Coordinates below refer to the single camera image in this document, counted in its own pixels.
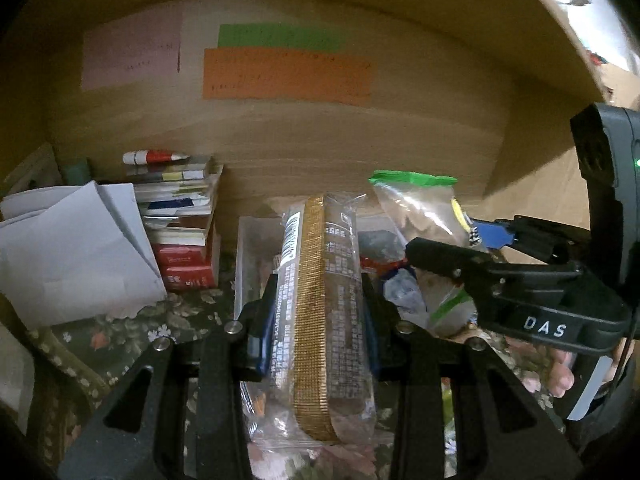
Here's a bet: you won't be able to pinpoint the green-seal zip bag of cookies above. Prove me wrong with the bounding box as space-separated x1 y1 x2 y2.
369 170 483 338

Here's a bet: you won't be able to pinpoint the small teal box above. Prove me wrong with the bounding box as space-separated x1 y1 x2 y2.
62 157 91 186

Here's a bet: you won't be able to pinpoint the clear plastic storage container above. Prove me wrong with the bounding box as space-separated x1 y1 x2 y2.
234 197 416 331

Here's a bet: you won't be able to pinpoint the long gold cracker packet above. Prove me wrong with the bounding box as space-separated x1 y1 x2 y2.
240 192 381 446

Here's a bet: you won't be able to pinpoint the floral tablecloth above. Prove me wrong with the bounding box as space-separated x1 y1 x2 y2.
20 255 566 480

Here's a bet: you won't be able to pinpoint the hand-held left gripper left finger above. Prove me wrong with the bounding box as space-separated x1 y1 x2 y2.
57 272 281 480

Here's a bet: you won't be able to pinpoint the white folded papers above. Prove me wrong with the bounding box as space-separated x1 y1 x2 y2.
0 180 168 331

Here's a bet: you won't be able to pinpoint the green sticky note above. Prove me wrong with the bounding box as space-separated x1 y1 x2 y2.
218 24 346 53

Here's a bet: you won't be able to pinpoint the stack of books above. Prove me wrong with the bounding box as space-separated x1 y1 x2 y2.
125 157 223 291

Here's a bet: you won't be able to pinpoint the blue and white snack packet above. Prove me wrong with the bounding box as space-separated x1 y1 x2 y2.
380 260 426 321

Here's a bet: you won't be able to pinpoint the orange sticky note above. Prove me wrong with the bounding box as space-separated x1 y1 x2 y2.
202 49 373 108

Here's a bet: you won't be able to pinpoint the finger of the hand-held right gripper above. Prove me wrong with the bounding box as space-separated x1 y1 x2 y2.
470 215 591 266
405 237 506 307

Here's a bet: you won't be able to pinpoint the red and white tube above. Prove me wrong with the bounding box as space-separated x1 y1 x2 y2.
122 149 191 166

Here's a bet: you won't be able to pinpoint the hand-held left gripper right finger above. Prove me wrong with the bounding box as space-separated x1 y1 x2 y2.
360 272 583 480

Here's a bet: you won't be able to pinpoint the person's right hand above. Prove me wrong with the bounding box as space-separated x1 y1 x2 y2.
546 347 577 398

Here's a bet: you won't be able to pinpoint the pink sticky note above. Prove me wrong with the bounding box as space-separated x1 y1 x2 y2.
81 12 182 92

